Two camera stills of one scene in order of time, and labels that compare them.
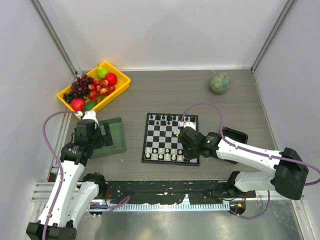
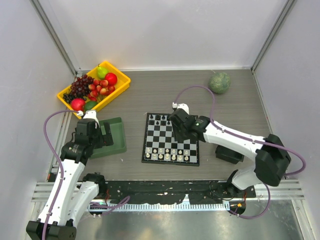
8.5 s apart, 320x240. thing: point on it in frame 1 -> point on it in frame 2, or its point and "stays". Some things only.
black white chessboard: (160, 145) stays
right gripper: (188, 155) -> (177, 136)
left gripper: (106, 138) stays
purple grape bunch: (80, 88) stays
